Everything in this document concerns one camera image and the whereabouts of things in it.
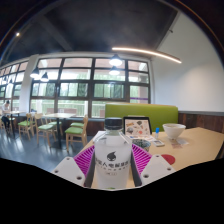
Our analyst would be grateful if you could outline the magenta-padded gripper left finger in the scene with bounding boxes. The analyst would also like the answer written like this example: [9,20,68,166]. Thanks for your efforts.
[51,143,98,188]

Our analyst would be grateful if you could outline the small white card box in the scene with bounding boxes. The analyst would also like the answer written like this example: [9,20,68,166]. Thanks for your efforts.
[151,139,166,148]

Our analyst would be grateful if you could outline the white ceramic bowl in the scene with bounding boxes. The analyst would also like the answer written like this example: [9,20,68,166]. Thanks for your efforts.
[162,122,187,140]

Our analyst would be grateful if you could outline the flat round red coaster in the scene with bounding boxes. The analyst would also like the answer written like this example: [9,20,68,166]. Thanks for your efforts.
[160,153,176,166]

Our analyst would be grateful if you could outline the long curved ceiling light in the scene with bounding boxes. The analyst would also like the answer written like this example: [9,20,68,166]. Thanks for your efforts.
[111,46,183,65]

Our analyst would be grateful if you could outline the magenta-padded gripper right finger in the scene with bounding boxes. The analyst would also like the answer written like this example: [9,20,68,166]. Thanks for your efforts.
[129,143,177,188]

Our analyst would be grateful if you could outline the square wooden dining table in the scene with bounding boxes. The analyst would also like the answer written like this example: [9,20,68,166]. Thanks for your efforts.
[42,112,77,149]

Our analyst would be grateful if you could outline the clear black-capped water bottle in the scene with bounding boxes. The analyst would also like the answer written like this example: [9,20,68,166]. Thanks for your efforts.
[93,117,134,190]

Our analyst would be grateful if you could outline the sticker-covered black tablet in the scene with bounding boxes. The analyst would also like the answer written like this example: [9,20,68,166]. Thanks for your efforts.
[122,116,153,137]

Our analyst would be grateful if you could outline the green-seated wooden chairs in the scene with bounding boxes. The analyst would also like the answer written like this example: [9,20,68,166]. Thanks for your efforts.
[0,113,89,151]

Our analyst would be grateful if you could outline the black pendant lamp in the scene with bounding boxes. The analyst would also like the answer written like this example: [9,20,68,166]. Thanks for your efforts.
[108,66,121,77]
[108,54,124,67]
[39,71,50,83]
[29,67,40,80]

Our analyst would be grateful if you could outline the speckled ceramic mug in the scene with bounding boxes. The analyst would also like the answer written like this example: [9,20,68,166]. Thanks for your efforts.
[132,138,152,153]

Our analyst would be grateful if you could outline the person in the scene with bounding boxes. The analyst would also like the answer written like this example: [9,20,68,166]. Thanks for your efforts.
[0,100,12,131]

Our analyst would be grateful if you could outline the white paper napkin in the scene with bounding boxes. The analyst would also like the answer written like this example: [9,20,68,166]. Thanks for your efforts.
[168,137,189,149]

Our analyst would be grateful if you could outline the green upholstered bench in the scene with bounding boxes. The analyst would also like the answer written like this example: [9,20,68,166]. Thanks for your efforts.
[104,103,179,133]

